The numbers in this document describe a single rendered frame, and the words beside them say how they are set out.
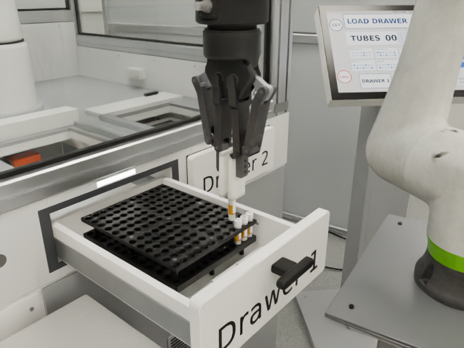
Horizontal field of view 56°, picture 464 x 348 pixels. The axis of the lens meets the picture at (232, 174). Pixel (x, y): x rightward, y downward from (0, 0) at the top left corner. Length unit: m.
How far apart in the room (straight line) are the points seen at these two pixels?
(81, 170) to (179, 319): 0.31
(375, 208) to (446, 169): 0.87
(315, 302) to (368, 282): 1.14
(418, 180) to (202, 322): 0.42
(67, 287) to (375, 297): 0.51
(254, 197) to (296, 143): 1.32
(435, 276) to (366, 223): 0.81
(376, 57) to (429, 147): 0.66
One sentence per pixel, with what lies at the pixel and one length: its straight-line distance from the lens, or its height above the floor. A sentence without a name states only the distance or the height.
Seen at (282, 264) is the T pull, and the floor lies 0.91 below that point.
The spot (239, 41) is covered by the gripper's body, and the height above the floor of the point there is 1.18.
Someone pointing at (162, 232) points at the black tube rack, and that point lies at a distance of 0.68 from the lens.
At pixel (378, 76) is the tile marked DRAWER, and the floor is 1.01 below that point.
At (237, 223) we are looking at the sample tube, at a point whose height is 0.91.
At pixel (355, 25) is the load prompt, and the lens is 1.41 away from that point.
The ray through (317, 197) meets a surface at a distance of 2.48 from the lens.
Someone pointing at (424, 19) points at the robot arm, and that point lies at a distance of 0.81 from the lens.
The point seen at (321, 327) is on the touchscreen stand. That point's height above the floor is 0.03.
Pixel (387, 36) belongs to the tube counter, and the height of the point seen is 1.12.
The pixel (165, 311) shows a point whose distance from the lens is 0.58.
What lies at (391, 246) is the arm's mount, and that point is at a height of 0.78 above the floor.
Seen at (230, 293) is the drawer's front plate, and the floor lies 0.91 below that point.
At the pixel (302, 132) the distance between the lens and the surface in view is 2.40.
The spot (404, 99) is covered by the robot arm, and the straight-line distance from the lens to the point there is 0.80.
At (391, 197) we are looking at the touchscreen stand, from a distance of 1.57.
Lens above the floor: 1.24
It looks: 23 degrees down
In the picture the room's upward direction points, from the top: straight up
